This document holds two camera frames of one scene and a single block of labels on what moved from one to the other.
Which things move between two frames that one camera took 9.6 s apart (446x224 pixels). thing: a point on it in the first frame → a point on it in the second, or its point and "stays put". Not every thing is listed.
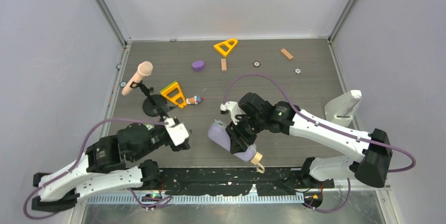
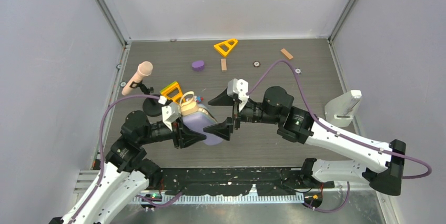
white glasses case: [218, 134] → [198, 122]
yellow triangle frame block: [222, 50] stays put
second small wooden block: [223, 65] stays put
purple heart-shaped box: [198, 65] stays put
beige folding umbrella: [256, 160] → [189, 108]
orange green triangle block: [173, 93] stays put
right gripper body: [239, 136] → [236, 113]
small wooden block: [287, 53] stays put
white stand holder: [340, 110] stays put
